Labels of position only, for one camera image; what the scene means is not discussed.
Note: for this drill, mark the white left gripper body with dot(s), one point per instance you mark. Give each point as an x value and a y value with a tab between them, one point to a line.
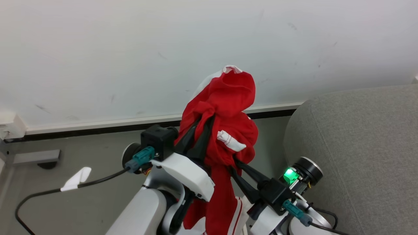
189	173

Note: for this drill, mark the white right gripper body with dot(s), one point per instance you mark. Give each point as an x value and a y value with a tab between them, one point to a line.
266	223

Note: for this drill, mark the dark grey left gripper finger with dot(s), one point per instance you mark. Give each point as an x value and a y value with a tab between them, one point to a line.
201	143
187	138

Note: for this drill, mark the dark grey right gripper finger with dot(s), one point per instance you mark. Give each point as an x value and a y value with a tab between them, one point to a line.
253	173
246	189

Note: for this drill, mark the red garment with white trim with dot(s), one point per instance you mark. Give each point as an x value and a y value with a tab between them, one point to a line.
228	98

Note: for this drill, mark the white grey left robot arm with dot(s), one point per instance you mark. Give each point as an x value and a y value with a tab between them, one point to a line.
140	209

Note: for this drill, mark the grey fabric sofa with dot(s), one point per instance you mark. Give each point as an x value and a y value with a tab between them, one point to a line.
362	156

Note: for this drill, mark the white tape tag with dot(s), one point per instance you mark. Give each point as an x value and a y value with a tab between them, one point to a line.
76	179

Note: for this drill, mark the black round foot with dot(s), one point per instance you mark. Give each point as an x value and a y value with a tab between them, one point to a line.
47	165

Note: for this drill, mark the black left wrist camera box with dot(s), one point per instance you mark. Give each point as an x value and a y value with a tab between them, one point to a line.
160	138

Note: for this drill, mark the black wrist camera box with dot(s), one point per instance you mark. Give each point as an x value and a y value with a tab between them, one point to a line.
276	194
160	138

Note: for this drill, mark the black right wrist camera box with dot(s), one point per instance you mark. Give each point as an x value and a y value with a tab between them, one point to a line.
276	194

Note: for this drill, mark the grey metal bracket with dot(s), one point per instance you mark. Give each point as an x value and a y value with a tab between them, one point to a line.
36	156

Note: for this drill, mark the white plastic wall box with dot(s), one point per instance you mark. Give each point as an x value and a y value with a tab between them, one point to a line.
11	125

